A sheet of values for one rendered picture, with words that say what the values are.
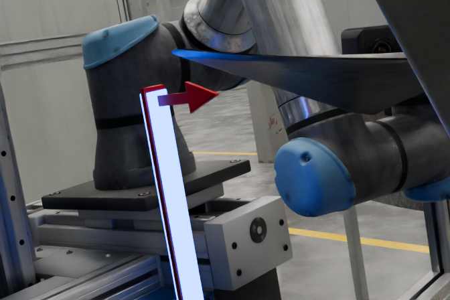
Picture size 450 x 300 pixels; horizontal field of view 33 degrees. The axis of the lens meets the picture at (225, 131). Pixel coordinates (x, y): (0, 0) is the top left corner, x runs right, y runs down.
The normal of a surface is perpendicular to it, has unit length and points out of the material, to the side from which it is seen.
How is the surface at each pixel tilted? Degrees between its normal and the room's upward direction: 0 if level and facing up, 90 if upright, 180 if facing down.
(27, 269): 90
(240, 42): 98
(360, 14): 90
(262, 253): 90
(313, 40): 74
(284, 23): 79
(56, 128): 90
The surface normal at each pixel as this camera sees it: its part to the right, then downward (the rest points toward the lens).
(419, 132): 0.33, -0.51
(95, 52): -0.53, 0.14
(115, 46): -0.04, 0.07
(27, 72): 0.79, -0.06
